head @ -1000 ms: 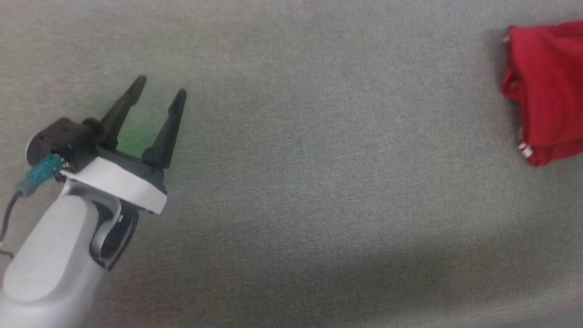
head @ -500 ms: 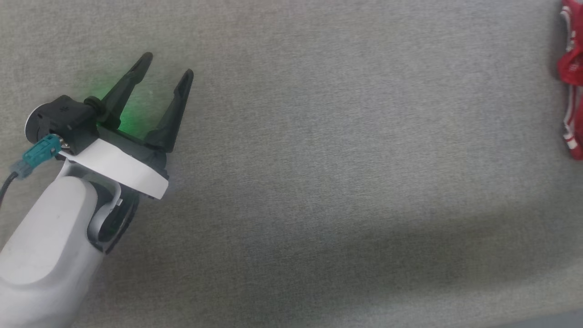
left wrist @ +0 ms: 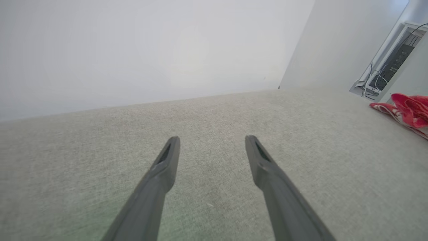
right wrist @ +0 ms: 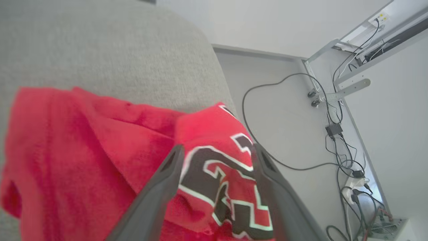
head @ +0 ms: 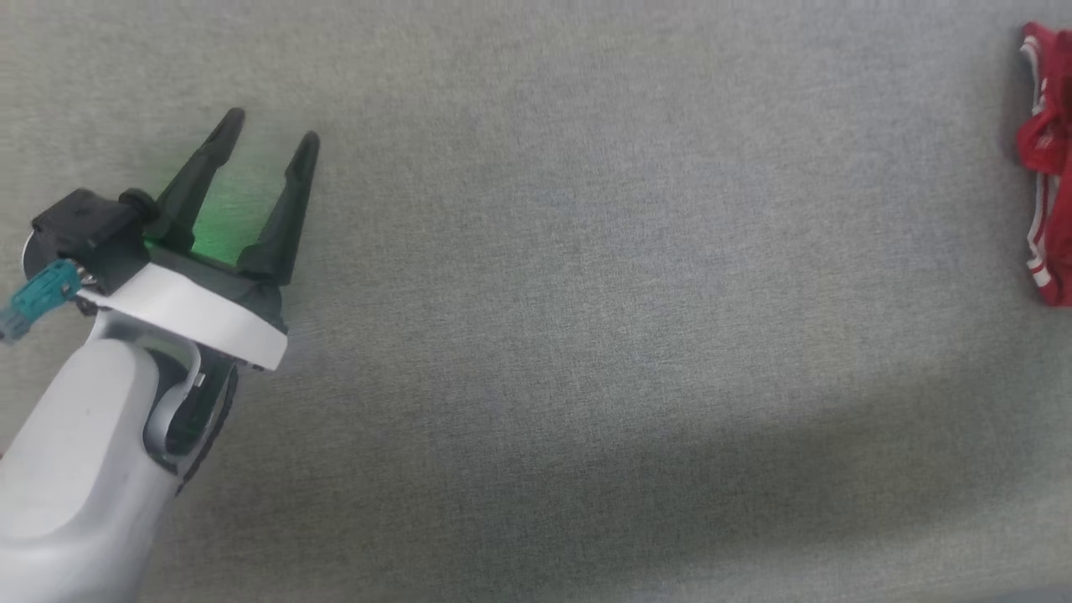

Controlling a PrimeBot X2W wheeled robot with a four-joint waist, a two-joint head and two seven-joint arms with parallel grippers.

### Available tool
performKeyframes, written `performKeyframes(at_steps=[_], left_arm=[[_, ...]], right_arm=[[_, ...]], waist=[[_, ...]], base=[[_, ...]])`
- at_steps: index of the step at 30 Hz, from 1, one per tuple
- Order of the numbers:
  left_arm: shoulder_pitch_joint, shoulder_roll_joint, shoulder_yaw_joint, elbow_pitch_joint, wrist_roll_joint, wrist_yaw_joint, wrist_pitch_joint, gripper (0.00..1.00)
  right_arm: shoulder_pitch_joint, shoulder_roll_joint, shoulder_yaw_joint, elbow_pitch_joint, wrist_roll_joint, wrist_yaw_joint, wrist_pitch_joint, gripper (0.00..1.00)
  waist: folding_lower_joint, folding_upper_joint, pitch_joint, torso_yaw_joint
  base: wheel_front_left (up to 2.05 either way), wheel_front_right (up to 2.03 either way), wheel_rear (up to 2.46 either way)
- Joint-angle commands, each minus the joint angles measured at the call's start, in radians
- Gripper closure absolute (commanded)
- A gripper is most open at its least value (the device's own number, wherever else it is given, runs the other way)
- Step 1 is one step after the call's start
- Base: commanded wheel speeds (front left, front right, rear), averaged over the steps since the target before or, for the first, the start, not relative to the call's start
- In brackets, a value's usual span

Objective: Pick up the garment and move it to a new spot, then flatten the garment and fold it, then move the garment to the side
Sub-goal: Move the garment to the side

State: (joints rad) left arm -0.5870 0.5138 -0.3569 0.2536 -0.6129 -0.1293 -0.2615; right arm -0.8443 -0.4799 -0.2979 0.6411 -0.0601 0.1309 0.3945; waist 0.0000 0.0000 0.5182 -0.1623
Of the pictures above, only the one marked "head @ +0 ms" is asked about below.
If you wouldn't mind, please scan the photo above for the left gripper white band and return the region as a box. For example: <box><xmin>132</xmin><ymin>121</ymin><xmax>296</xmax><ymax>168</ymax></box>
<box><xmin>80</xmin><ymin>107</ymin><xmax>321</xmax><ymax>373</ymax></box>

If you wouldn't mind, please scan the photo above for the red and white garment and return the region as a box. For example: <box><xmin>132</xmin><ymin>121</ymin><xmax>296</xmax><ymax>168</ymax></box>
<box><xmin>1016</xmin><ymin>22</ymin><xmax>1072</xmax><ymax>307</ymax></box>

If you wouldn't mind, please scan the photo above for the grey fabric sofa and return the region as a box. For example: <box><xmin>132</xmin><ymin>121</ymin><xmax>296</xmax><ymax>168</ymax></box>
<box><xmin>0</xmin><ymin>0</ymin><xmax>1072</xmax><ymax>603</ymax></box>

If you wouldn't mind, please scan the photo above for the teal cable connector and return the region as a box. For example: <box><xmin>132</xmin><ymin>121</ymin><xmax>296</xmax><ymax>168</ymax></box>
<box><xmin>0</xmin><ymin>258</ymin><xmax>83</xmax><ymax>344</ymax></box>

